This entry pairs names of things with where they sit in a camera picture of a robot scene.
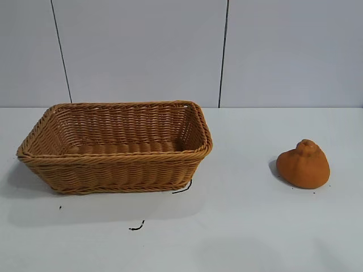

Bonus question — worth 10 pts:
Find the orange knobbed citrus fruit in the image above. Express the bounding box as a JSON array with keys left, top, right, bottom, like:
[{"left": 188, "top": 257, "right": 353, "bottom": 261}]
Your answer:
[{"left": 276, "top": 139, "right": 331, "bottom": 189}]

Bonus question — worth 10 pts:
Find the brown woven wicker basket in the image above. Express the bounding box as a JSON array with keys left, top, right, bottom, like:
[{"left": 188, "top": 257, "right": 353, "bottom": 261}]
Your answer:
[{"left": 16, "top": 99, "right": 214, "bottom": 195}]

